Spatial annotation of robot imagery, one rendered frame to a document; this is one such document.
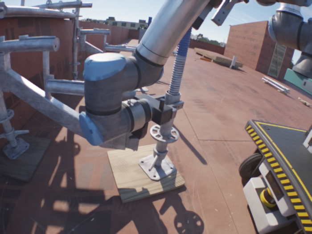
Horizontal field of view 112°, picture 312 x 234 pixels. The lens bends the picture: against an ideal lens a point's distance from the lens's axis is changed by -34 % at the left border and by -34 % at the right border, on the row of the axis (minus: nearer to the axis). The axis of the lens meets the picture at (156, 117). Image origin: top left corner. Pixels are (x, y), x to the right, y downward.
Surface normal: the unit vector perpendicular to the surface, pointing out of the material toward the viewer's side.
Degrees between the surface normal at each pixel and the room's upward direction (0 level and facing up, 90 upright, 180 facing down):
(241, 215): 0
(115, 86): 90
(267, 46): 90
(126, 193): 0
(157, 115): 90
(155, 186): 0
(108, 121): 90
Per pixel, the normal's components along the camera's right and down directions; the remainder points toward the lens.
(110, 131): 0.70, 0.44
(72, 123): 0.10, 0.51
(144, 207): 0.15, -0.85
